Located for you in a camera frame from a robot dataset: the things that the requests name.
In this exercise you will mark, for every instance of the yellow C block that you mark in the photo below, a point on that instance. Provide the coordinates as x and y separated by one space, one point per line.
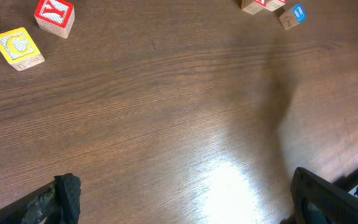
19 50

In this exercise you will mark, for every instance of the red Y block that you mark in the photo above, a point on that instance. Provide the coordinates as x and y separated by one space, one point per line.
55 16

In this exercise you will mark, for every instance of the red I block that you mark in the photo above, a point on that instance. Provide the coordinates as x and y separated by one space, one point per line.
253 6

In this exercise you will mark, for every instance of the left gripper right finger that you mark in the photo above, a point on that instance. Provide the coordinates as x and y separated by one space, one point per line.
318 201

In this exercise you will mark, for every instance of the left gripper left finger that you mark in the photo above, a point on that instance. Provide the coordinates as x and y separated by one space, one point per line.
56 202

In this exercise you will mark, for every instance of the blue L block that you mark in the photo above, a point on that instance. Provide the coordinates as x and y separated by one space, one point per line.
293 17

